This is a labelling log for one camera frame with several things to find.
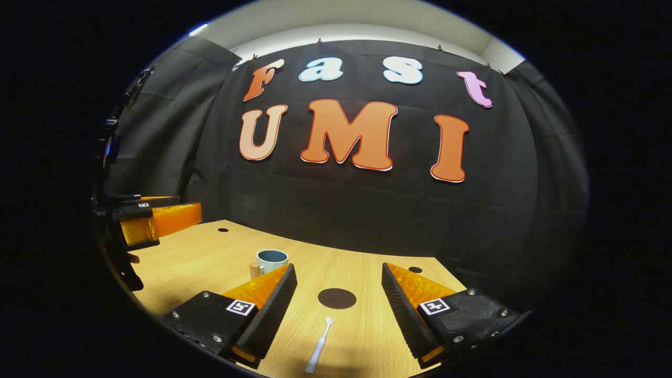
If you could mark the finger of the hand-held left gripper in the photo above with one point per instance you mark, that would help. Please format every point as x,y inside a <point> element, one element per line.
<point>157,200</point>
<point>168,220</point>

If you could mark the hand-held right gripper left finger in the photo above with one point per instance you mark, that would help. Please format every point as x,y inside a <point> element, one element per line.
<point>273,310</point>

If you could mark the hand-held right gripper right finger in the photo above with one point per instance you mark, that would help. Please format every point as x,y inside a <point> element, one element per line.
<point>401,310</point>

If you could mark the white toothbrush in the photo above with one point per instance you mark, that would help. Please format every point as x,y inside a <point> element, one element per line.
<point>318,349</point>

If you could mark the round brown coaster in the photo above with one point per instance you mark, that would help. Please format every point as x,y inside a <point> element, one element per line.
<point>336,298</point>

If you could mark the wooden desktop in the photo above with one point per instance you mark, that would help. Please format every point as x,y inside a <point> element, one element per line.
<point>362,341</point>

